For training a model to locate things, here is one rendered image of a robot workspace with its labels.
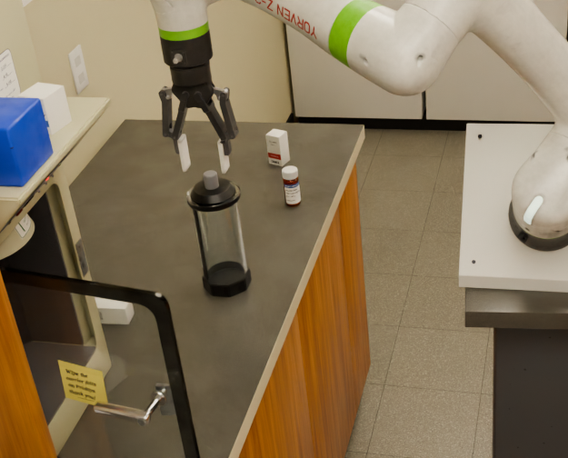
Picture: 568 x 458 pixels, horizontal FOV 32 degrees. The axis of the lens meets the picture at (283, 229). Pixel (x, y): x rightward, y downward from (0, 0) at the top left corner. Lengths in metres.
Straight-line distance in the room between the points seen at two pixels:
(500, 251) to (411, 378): 1.29
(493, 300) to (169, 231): 0.78
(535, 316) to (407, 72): 0.63
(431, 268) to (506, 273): 1.73
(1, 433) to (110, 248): 0.84
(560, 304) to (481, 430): 1.14
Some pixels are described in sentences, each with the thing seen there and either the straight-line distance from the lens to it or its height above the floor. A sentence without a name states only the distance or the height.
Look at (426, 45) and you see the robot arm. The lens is 1.61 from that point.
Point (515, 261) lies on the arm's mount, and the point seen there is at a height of 0.99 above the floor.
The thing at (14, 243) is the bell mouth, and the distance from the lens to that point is 1.67.
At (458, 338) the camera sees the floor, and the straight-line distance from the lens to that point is 3.45.
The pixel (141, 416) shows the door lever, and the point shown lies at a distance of 1.45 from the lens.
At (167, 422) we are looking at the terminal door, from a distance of 1.51.
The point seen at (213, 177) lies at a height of 1.21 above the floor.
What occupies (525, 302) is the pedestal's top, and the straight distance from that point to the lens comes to 2.04.
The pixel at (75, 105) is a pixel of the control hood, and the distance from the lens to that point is 1.64.
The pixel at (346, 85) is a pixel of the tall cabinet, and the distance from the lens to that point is 4.66.
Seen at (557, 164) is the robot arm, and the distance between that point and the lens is 1.84.
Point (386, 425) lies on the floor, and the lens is 3.13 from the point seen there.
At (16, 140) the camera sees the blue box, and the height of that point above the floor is 1.58.
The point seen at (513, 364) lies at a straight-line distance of 2.17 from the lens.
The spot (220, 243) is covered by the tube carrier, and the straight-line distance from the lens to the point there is 2.03.
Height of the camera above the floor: 2.16
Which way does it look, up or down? 32 degrees down
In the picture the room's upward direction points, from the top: 7 degrees counter-clockwise
